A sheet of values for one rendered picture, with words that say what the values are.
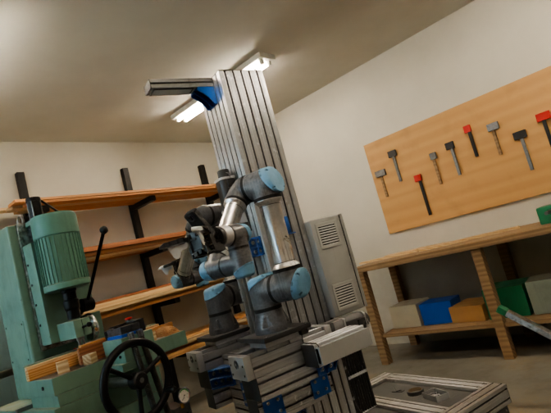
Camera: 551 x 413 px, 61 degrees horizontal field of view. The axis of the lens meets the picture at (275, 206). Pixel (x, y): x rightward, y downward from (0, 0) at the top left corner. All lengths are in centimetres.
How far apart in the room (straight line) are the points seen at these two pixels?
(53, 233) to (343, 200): 340
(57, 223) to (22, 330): 48
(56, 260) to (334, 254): 122
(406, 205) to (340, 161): 85
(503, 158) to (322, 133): 183
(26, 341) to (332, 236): 140
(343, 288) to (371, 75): 286
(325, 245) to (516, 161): 227
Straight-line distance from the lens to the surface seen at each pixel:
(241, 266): 163
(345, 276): 231
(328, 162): 499
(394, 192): 457
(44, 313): 215
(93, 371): 194
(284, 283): 183
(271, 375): 190
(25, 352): 227
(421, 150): 444
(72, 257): 204
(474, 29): 440
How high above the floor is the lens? 109
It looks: 6 degrees up
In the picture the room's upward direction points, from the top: 15 degrees counter-clockwise
